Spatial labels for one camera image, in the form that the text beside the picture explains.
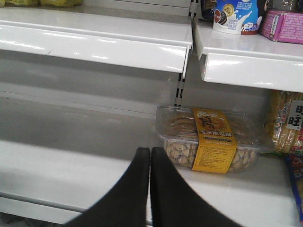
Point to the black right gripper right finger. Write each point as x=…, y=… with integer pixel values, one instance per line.
x=174, y=203

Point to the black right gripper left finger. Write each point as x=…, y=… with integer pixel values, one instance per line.
x=124, y=205

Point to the clear cookie box yellow label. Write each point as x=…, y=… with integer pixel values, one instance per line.
x=209, y=140

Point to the blue chip bag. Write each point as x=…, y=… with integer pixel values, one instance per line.
x=294, y=165

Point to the white store shelving unit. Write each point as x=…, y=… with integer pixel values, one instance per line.
x=79, y=89

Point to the rice cracker pack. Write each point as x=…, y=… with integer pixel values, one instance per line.
x=284, y=122

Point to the blue white cookie cup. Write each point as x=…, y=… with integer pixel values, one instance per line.
x=238, y=17

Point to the pink snack box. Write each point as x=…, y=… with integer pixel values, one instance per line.
x=282, y=26

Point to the yellow lemon tea carton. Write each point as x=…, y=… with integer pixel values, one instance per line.
x=19, y=3
x=60, y=3

